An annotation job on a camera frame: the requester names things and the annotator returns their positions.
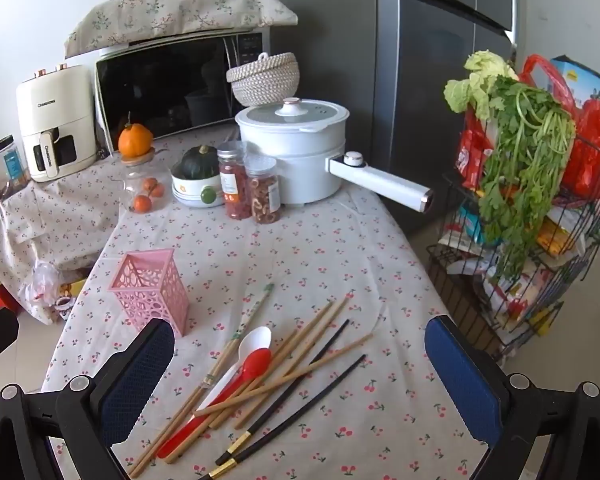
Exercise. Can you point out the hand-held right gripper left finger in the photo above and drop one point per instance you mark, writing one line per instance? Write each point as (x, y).
(135, 377)

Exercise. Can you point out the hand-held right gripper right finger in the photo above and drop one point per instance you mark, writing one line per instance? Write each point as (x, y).
(460, 385)

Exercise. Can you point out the pink perforated utensil holder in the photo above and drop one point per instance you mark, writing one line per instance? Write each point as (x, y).
(150, 295)

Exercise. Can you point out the green printed chopstick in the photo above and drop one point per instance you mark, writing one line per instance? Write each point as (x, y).
(260, 302)
(225, 355)

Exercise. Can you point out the red plastic spoon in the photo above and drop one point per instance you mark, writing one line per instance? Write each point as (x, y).
(255, 362)

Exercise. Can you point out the white plastic spoon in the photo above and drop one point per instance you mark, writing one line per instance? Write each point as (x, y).
(252, 342)

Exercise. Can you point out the wooden chopstick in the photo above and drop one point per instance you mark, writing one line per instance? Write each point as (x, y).
(337, 311)
(330, 355)
(292, 342)
(320, 317)

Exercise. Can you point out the black chopstick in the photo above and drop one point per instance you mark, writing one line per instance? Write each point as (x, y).
(325, 346)
(305, 401)

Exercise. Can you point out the clear plastic bag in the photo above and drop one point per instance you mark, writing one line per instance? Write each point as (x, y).
(42, 285)

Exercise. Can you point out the cherry print tablecloth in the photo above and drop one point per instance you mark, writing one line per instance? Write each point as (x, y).
(305, 260)
(65, 220)

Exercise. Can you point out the blue snack packet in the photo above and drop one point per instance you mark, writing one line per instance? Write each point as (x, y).
(467, 222)

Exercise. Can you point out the black lid jar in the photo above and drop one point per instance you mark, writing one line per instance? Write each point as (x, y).
(12, 165)

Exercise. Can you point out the yellow snack packet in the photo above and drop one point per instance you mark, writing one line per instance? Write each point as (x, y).
(555, 240)

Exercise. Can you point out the small tangerine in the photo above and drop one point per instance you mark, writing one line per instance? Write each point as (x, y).
(142, 203)
(151, 185)

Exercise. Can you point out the white flower print bowl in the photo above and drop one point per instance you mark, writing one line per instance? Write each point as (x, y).
(200, 195)

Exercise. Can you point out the jar of red dried fruit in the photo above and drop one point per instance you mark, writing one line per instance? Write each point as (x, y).
(232, 195)

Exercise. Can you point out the jar of dried fruit rings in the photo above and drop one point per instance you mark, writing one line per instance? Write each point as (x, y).
(262, 200)

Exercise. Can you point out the green kabocha squash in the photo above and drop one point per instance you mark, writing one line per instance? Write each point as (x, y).
(200, 162)

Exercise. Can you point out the red snack package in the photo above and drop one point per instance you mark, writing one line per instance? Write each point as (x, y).
(472, 155)

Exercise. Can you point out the white air fryer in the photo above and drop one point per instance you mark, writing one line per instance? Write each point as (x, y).
(55, 105)

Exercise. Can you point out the leafy green herbs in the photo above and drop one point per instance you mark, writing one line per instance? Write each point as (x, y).
(520, 160)

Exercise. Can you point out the large orange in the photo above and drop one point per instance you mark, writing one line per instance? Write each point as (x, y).
(136, 142)

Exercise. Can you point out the red plastic bag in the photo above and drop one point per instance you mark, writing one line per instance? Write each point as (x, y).
(595, 150)

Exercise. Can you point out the white electric cooking pot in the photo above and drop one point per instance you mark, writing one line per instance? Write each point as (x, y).
(290, 150)

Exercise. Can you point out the black microwave oven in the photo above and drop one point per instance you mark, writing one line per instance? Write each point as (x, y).
(170, 90)

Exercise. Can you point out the napa cabbage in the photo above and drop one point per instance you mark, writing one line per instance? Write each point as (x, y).
(480, 85)

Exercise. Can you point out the grey refrigerator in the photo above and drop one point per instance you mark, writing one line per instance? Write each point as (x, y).
(405, 85)

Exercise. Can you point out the woven lidded basket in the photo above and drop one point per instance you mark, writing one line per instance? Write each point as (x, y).
(265, 85)

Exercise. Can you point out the blue cardboard box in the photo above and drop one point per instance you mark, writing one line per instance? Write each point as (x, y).
(580, 77)

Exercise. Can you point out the floral cloth cover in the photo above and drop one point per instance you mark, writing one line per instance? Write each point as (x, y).
(180, 10)

